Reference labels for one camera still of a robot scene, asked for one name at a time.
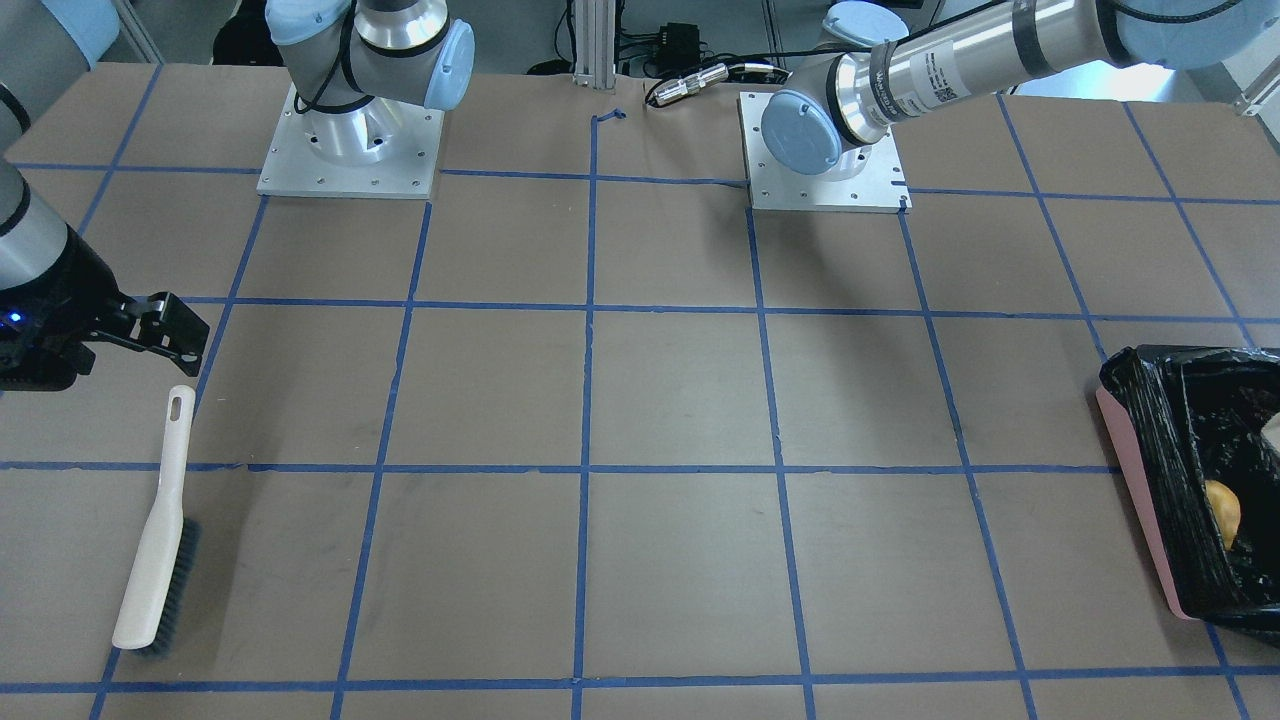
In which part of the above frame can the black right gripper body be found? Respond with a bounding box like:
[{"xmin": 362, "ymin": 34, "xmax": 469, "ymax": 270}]
[{"xmin": 1, "ymin": 228, "xmax": 125, "ymax": 391}]

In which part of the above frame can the beige hand brush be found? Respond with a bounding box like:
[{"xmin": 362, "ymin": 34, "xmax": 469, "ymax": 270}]
[{"xmin": 111, "ymin": 386, "xmax": 201, "ymax": 656}]

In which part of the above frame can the beige plastic dustpan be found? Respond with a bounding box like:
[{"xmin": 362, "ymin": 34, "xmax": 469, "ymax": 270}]
[{"xmin": 1260, "ymin": 413, "xmax": 1280, "ymax": 452}]

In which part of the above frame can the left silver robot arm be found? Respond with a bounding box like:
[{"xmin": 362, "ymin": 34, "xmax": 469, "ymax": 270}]
[{"xmin": 759, "ymin": 1, "xmax": 1277, "ymax": 176}]

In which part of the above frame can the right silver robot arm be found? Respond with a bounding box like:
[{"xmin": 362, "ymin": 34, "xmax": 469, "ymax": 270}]
[{"xmin": 1, "ymin": 1, "xmax": 475, "ymax": 392}]

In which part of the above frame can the bin with black bag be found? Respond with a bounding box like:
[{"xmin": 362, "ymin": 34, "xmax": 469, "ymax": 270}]
[{"xmin": 1096, "ymin": 345, "xmax": 1279, "ymax": 646}]

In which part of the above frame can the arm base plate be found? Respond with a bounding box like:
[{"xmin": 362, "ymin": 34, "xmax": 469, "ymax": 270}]
[
  {"xmin": 256, "ymin": 88, "xmax": 447, "ymax": 201},
  {"xmin": 739, "ymin": 91, "xmax": 913, "ymax": 214}
]

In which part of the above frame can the aluminium frame post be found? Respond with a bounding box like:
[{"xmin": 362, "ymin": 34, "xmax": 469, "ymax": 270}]
[{"xmin": 570, "ymin": 0, "xmax": 620, "ymax": 94}]

